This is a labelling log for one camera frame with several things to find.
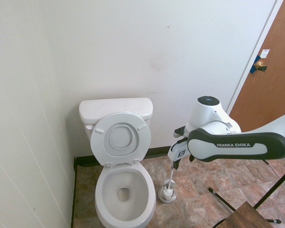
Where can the black rubber baseboard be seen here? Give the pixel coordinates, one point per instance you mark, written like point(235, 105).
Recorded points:
point(74, 190)
point(156, 152)

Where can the white paper label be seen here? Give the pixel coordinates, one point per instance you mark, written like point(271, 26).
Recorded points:
point(265, 53)

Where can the white toilet seat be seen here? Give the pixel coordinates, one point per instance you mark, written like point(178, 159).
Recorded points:
point(99, 142)

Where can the white door frame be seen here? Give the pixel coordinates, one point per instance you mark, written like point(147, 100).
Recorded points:
point(268, 23)

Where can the white toilet bowl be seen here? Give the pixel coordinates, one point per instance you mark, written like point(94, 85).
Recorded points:
point(104, 209)

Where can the dark wooden table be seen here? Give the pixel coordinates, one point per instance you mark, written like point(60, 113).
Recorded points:
point(249, 216)

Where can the white toilet brush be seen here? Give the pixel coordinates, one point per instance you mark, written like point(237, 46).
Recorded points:
point(170, 177)

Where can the white toilet tank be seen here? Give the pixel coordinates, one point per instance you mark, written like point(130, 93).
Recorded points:
point(147, 133)

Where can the blue tape strip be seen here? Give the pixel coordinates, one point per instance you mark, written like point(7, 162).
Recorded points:
point(254, 67)

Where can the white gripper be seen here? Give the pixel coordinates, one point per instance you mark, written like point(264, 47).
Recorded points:
point(178, 150)

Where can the black camera tripod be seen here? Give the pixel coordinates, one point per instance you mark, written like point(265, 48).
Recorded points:
point(275, 185)

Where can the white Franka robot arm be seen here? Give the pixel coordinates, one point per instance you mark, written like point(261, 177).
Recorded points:
point(228, 149)

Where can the brass door knob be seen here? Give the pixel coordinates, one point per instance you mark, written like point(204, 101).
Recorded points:
point(259, 65)

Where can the white tank lid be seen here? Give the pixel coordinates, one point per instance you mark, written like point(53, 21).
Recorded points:
point(114, 107)

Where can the white toilet lid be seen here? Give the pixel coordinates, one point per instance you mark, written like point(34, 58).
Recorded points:
point(121, 136)

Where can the brown wooden door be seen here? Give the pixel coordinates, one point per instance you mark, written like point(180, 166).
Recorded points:
point(275, 90)

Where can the white toilet brush holder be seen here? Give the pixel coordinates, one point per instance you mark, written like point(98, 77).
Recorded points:
point(166, 200)

